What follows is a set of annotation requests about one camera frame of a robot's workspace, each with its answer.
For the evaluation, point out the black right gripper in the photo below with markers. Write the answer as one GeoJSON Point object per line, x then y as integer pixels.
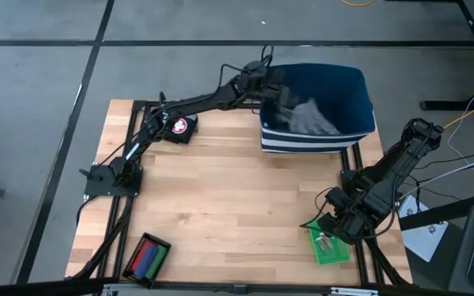
{"type": "Point", "coordinates": [346, 224]}

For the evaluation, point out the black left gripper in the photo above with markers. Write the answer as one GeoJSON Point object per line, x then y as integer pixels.
{"type": "Point", "coordinates": [272, 84]}

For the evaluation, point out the small clear snack bag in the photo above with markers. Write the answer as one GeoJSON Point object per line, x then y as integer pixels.
{"type": "Point", "coordinates": [322, 241]}

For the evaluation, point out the grey patterned cloth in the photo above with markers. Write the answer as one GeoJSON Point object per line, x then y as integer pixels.
{"type": "Point", "coordinates": [309, 119]}

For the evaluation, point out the red bandage roll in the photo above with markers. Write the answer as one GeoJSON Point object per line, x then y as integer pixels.
{"type": "Point", "coordinates": [139, 254]}

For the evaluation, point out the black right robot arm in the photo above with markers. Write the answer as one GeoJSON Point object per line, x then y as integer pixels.
{"type": "Point", "coordinates": [397, 172]}

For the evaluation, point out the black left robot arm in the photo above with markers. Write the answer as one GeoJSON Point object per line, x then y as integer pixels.
{"type": "Point", "coordinates": [187, 107]}

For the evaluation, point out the navy white striped fabric basket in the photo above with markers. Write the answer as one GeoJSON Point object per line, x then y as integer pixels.
{"type": "Point", "coordinates": [323, 103]}

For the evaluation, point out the green plastic tray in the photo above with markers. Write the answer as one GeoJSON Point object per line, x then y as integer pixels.
{"type": "Point", "coordinates": [331, 252]}

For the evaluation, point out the white flat box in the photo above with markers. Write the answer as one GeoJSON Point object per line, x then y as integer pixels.
{"type": "Point", "coordinates": [424, 236]}

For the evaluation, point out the black desk foot bar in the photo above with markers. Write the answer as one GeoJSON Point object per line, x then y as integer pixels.
{"type": "Point", "coordinates": [442, 211]}

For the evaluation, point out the black first aid kit pouch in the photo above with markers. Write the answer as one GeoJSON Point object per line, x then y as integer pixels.
{"type": "Point", "coordinates": [181, 127]}

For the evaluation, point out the black plastic tray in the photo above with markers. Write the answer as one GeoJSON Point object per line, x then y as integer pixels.
{"type": "Point", "coordinates": [146, 260]}

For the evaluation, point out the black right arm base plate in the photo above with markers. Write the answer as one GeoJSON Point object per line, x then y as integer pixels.
{"type": "Point", "coordinates": [350, 177]}

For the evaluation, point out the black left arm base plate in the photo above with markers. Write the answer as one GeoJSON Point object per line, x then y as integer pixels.
{"type": "Point", "coordinates": [105, 183]}

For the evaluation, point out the black aluminium table frame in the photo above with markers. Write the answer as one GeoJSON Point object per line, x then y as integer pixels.
{"type": "Point", "coordinates": [113, 230]}

